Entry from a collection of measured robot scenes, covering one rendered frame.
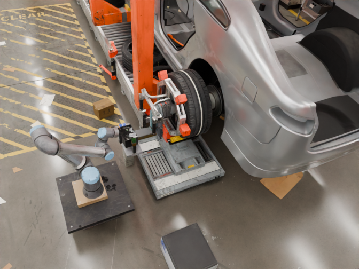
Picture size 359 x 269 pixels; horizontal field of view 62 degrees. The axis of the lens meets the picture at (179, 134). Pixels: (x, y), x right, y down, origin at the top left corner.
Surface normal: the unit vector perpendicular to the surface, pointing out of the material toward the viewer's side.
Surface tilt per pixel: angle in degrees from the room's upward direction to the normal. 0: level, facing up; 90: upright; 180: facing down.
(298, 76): 22
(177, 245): 0
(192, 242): 0
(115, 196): 0
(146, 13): 90
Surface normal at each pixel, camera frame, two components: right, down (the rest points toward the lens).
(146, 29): 0.42, 0.69
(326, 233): 0.08, -0.67
